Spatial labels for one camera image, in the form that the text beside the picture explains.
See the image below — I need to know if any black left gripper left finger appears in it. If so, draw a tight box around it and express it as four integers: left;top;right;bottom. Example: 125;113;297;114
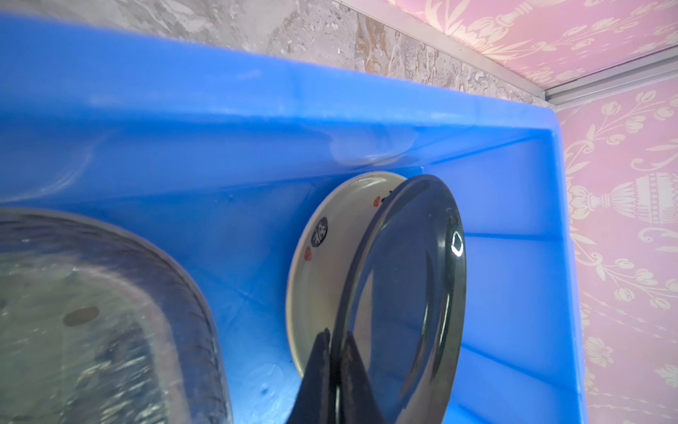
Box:
286;329;331;424

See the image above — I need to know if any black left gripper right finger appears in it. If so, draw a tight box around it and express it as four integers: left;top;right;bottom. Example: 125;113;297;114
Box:
339;332;386;424

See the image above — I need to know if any dark glossy round plate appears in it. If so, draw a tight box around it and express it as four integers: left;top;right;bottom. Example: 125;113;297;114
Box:
330;175;467;423

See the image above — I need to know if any cream plate with calligraphy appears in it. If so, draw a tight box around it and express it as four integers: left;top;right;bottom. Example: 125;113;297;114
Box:
285;171;406;376

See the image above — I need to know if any pink glass plate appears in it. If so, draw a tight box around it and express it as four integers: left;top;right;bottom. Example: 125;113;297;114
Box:
1;207;233;423

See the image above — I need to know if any blue plastic bin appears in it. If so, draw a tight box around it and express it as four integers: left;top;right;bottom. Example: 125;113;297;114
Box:
1;13;586;423

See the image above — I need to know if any left aluminium corner post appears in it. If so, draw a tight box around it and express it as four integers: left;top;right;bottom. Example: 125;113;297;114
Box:
545;46;677;109

